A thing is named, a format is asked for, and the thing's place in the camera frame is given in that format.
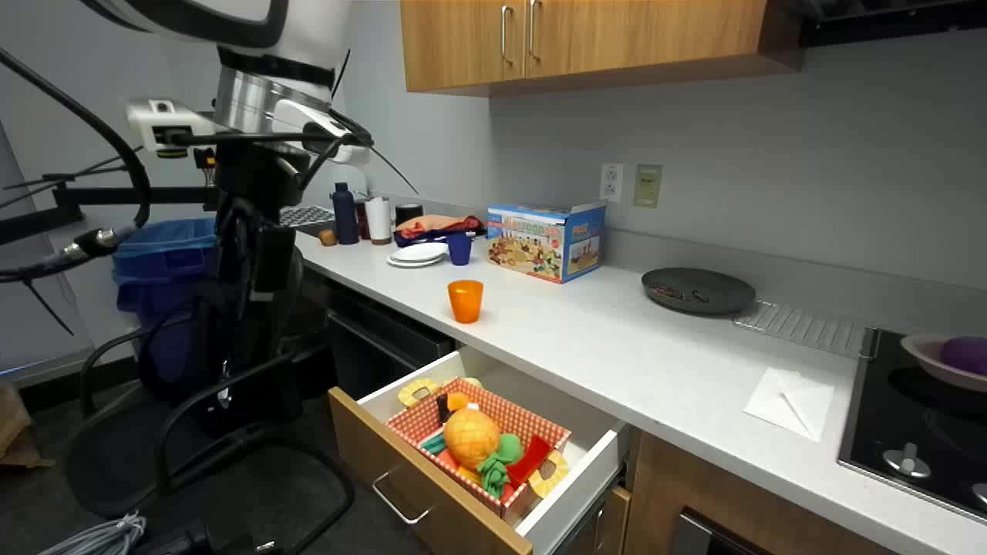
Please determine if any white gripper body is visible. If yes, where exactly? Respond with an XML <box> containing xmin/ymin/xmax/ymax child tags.
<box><xmin>124</xmin><ymin>94</ymin><xmax>376</xmax><ymax>160</ymax></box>

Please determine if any wooden drawer with white interior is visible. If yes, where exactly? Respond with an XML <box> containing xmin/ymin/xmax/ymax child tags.
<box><xmin>325</xmin><ymin>345</ymin><xmax>630</xmax><ymax>555</ymax></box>

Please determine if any blue trash bin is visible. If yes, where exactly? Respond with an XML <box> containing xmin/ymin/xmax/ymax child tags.
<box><xmin>112</xmin><ymin>216</ymin><xmax>225</xmax><ymax>404</ymax></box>

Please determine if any dark blue bottle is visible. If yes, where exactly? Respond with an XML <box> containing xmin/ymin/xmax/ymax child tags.
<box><xmin>330</xmin><ymin>180</ymin><xmax>362</xmax><ymax>246</ymax></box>

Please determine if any black office chair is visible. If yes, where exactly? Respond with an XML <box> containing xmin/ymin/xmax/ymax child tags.
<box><xmin>64</xmin><ymin>195</ymin><xmax>357</xmax><ymax>555</ymax></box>

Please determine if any stack of white plates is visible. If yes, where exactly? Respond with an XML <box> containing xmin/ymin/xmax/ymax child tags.
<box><xmin>384</xmin><ymin>240</ymin><xmax>451</xmax><ymax>271</ymax></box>

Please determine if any red and black cloth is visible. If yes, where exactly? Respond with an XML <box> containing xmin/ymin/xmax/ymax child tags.
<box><xmin>390</xmin><ymin>214</ymin><xmax>487</xmax><ymax>250</ymax></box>

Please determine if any black dishwasher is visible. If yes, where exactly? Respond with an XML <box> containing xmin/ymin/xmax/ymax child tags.
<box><xmin>325</xmin><ymin>279</ymin><xmax>459</xmax><ymax>404</ymax></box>

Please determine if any blue plastic cup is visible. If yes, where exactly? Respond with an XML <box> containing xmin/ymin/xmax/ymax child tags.
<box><xmin>445</xmin><ymin>229</ymin><xmax>476</xmax><ymax>269</ymax></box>

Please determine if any brown paper bag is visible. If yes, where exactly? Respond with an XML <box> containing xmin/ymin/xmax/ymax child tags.
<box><xmin>0</xmin><ymin>378</ymin><xmax>52</xmax><ymax>471</ymax></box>

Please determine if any orange plastic cup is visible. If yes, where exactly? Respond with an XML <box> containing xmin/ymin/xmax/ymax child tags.
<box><xmin>445</xmin><ymin>279</ymin><xmax>487</xmax><ymax>327</ymax></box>

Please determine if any colourful toy cardboard box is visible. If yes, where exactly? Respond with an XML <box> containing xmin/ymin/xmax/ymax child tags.
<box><xmin>483</xmin><ymin>198</ymin><xmax>608</xmax><ymax>288</ymax></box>

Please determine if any red checkered basket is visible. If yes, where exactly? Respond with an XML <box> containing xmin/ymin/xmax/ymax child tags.
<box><xmin>384</xmin><ymin>375</ymin><xmax>572</xmax><ymax>519</ymax></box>

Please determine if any small orange toy piece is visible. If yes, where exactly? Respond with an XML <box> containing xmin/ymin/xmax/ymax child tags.
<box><xmin>445</xmin><ymin>375</ymin><xmax>483</xmax><ymax>417</ymax></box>

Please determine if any wooden upper cabinet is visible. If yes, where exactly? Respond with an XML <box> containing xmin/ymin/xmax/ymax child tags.
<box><xmin>399</xmin><ymin>0</ymin><xmax>809</xmax><ymax>98</ymax></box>

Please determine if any wooden cabinet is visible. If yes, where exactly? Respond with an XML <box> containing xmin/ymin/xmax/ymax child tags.
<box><xmin>558</xmin><ymin>425</ymin><xmax>897</xmax><ymax>555</ymax></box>
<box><xmin>399</xmin><ymin>0</ymin><xmax>809</xmax><ymax>98</ymax></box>

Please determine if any green toy vegetable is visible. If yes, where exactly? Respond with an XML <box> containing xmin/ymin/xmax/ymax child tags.
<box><xmin>476</xmin><ymin>428</ymin><xmax>526</xmax><ymax>499</ymax></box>

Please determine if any black round pan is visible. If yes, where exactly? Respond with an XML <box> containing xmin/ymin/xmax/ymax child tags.
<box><xmin>639</xmin><ymin>264</ymin><xmax>759</xmax><ymax>321</ymax></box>

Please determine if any wooden lower cabinet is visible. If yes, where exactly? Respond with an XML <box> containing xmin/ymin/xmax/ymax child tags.
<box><xmin>558</xmin><ymin>425</ymin><xmax>897</xmax><ymax>555</ymax></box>

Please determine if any clear ribbed drying mat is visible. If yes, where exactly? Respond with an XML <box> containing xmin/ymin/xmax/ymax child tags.
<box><xmin>730</xmin><ymin>299</ymin><xmax>877</xmax><ymax>365</ymax></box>

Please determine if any black oven front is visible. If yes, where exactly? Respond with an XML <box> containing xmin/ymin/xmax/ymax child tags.
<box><xmin>672</xmin><ymin>508</ymin><xmax>766</xmax><ymax>555</ymax></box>

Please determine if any white paper napkin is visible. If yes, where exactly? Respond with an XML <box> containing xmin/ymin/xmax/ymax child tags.
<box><xmin>743</xmin><ymin>365</ymin><xmax>838</xmax><ymax>443</ymax></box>

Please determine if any black range hood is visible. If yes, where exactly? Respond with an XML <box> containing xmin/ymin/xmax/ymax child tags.
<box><xmin>798</xmin><ymin>0</ymin><xmax>987</xmax><ymax>48</ymax></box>

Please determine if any black glass cooktop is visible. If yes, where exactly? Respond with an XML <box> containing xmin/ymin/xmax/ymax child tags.
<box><xmin>836</xmin><ymin>327</ymin><xmax>987</xmax><ymax>524</ymax></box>

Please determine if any purple toy eggplant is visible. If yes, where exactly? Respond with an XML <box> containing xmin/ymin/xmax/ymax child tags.
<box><xmin>938</xmin><ymin>334</ymin><xmax>987</xmax><ymax>378</ymax></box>

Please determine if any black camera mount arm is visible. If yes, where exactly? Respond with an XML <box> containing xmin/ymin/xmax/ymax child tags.
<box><xmin>0</xmin><ymin>180</ymin><xmax>225</xmax><ymax>250</ymax></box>

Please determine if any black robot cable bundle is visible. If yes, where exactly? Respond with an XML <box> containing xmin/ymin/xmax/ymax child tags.
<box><xmin>0</xmin><ymin>44</ymin><xmax>158</xmax><ymax>337</ymax></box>

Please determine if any grey wire rack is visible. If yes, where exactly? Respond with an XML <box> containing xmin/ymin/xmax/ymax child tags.
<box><xmin>274</xmin><ymin>205</ymin><xmax>338</xmax><ymax>234</ymax></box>

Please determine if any silver cabinet handle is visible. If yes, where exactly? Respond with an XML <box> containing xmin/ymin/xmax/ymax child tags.
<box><xmin>525</xmin><ymin>0</ymin><xmax>545</xmax><ymax>69</ymax></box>
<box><xmin>495</xmin><ymin>0</ymin><xmax>518</xmax><ymax>74</ymax></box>

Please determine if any white wall outlet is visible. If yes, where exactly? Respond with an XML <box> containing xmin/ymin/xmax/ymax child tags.
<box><xmin>598</xmin><ymin>160</ymin><xmax>626</xmax><ymax>208</ymax></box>

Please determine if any silver drawer handle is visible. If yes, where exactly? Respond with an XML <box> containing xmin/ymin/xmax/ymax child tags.
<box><xmin>366</xmin><ymin>470</ymin><xmax>436</xmax><ymax>530</ymax></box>

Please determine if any beige light switch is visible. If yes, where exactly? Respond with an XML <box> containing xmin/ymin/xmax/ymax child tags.
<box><xmin>632</xmin><ymin>160</ymin><xmax>663</xmax><ymax>211</ymax></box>

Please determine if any yellow toy ring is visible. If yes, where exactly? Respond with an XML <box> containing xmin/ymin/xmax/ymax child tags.
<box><xmin>525</xmin><ymin>447</ymin><xmax>570</xmax><ymax>504</ymax></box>

